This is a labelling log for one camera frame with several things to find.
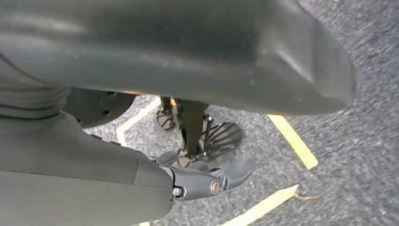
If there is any black robot foot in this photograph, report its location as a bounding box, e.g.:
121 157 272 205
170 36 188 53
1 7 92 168
156 96 244 168

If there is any yellow floor tape square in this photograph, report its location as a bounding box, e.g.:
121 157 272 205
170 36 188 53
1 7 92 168
116 97 319 226

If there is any black robot leg shell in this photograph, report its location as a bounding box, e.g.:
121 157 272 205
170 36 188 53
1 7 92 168
62 88 137 129

